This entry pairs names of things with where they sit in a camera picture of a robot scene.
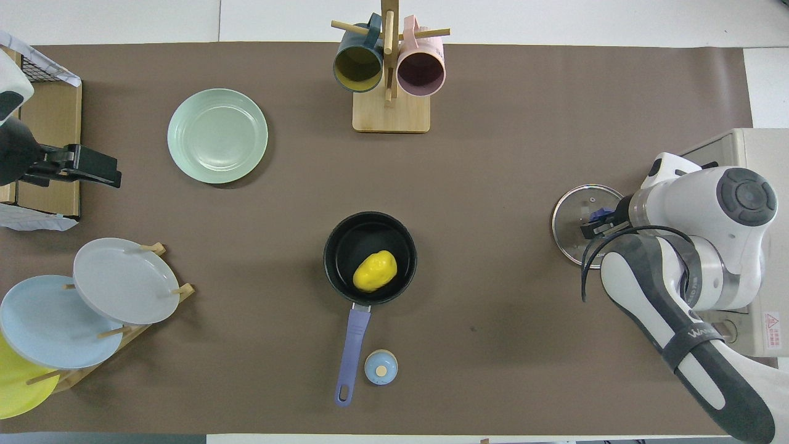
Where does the wooden two-tier shelf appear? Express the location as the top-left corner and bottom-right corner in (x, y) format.
(0, 46), (83, 220)

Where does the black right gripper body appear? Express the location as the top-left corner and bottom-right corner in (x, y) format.
(607, 196), (633, 236)

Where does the yellow plate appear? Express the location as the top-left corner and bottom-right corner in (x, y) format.
(0, 333), (61, 420)

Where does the black wire basket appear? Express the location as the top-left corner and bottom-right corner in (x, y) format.
(20, 52), (53, 84)

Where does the black pot blue handle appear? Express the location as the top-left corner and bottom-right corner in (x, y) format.
(323, 212), (418, 408)

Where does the glass lid blue knob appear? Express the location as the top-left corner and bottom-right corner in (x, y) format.
(552, 184), (627, 269)

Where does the dark teal mug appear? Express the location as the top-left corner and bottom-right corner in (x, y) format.
(333, 14), (386, 93)

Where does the beige toaster oven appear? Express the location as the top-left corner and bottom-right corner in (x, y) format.
(678, 128), (789, 358)

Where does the brown table mat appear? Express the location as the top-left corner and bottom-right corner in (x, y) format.
(0, 42), (783, 435)

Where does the grey plate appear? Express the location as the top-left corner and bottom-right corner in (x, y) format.
(73, 237), (181, 326)

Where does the wooden mug tree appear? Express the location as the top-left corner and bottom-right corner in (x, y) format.
(331, 0), (451, 133)

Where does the light blue plate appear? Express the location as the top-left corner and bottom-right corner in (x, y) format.
(0, 275), (124, 371)

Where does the wooden plate rack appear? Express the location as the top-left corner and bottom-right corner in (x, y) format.
(26, 242), (195, 393)

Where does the pink ribbed mug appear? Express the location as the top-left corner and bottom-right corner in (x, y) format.
(396, 15), (446, 97)

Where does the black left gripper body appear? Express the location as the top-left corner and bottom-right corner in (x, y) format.
(0, 118), (70, 187)

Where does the yellow potato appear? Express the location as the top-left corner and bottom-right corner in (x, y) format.
(353, 250), (398, 294)

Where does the pale green plate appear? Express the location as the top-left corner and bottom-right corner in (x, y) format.
(167, 88), (269, 184)

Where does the white printed plastic bag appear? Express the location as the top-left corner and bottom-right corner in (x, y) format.
(0, 30), (82, 87)

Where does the white crumpled sheet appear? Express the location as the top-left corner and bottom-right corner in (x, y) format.
(0, 203), (80, 232)

